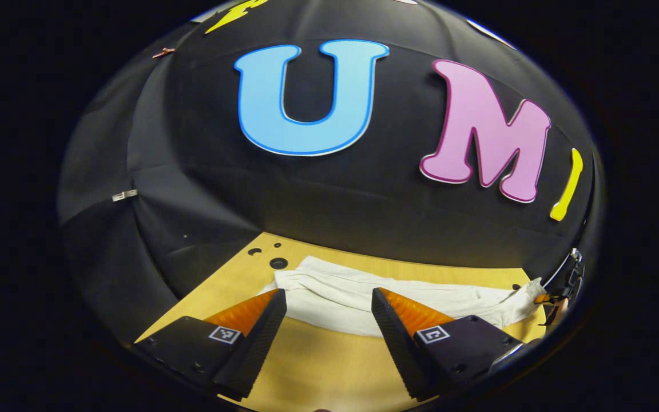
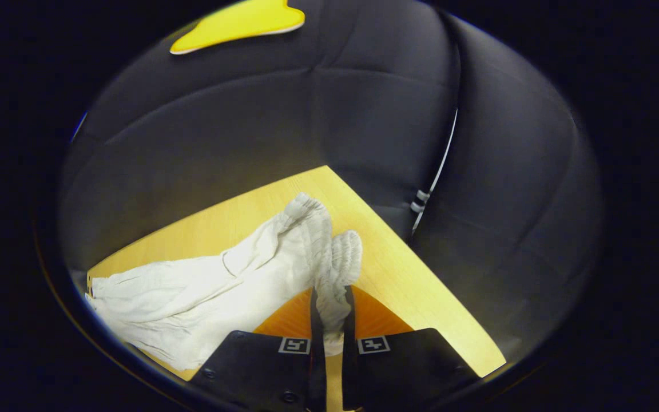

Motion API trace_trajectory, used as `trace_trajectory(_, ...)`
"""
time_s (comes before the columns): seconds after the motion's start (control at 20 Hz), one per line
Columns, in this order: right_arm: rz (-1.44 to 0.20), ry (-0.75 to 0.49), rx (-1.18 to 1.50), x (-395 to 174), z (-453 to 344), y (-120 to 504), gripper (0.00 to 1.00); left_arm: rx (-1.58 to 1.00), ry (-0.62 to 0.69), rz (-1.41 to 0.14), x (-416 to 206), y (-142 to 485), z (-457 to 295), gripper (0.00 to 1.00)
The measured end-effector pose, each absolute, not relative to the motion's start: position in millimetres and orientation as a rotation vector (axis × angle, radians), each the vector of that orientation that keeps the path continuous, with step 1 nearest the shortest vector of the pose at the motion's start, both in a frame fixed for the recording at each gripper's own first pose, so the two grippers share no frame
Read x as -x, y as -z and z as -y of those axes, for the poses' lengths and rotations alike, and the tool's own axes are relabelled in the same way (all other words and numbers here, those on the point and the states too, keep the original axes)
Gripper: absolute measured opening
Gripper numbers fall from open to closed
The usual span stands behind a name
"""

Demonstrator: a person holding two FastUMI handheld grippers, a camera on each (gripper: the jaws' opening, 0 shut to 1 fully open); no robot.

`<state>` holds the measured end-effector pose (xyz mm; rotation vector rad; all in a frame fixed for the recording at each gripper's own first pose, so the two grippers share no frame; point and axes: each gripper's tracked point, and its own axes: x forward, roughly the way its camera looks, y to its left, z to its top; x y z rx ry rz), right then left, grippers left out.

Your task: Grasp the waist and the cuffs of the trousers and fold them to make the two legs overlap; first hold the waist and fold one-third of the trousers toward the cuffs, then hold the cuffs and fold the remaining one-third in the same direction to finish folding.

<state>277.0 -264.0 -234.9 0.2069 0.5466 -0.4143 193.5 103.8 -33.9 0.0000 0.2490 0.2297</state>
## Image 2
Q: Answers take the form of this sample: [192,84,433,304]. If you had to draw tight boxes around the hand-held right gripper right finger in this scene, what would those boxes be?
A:
[343,285,482,411]

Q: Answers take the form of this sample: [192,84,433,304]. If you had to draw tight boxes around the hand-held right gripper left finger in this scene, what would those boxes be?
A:
[186,288,327,412]

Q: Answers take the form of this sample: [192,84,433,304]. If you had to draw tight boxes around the white jeans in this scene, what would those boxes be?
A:
[85,193,363,371]

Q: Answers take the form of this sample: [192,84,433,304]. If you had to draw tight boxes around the thin white cord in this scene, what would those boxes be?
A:
[411,109,459,235]

